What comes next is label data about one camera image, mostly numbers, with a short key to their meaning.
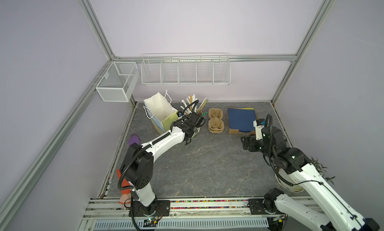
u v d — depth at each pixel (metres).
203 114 1.00
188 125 0.67
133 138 1.01
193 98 0.97
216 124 1.02
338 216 0.39
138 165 0.46
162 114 1.02
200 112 1.02
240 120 1.15
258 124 0.63
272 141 0.52
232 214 0.74
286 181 0.49
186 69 0.99
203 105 0.98
